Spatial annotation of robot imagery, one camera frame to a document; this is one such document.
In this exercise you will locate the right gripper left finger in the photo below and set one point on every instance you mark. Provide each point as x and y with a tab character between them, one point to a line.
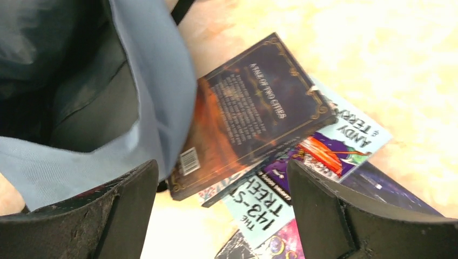
108	221

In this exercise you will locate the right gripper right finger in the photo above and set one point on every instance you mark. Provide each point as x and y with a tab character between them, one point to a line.
335	221

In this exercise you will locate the blue grey backpack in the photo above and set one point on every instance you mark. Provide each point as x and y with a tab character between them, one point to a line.
89	91

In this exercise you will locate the dark orange thick book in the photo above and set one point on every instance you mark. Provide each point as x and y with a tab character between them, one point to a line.
246	111

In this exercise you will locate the dark purple galaxy book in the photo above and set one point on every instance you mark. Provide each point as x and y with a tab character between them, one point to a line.
286	243

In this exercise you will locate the light blue treehouse book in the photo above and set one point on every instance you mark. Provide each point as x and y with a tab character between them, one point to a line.
267	197

